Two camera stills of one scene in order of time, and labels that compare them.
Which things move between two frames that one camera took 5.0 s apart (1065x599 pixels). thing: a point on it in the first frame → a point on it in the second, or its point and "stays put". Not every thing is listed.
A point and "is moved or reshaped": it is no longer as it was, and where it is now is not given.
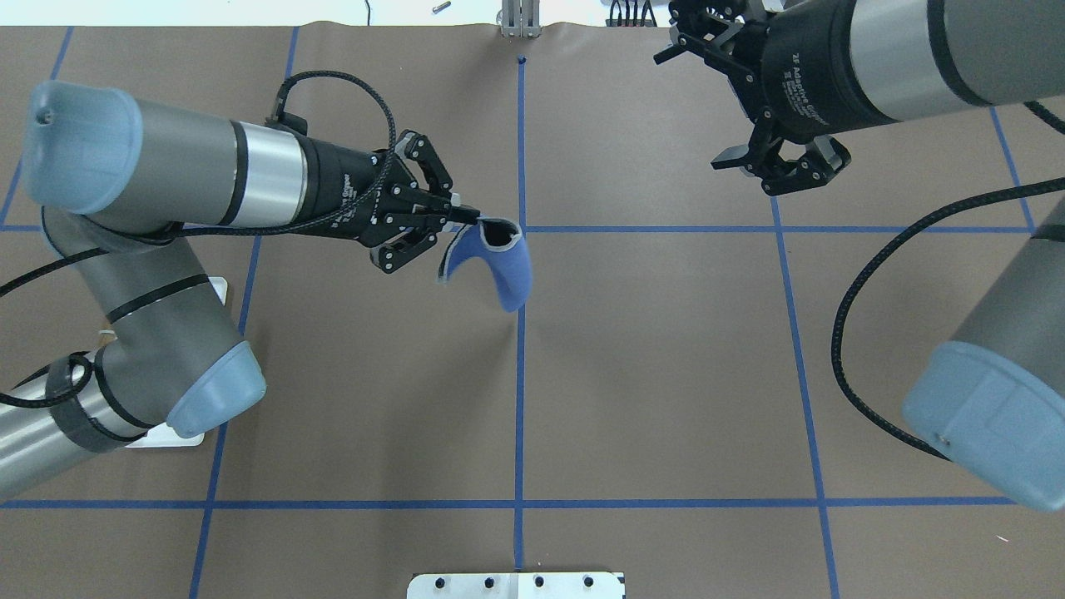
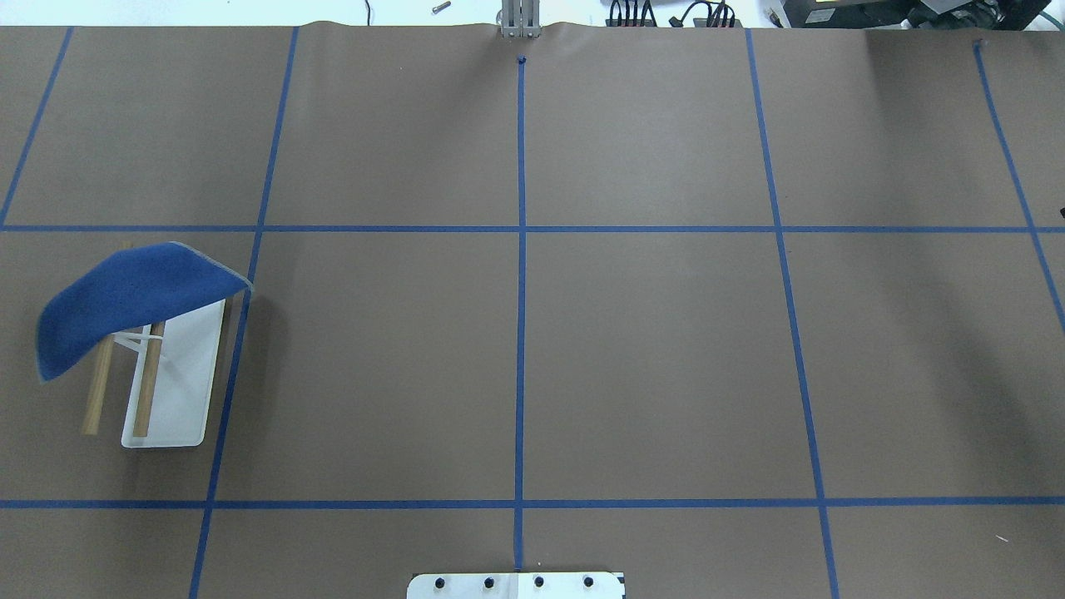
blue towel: x=500 y=242 is moved or reshaped
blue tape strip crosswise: x=520 y=503 stays put
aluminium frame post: x=521 y=18 stays put
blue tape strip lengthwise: x=520 y=318 stays put
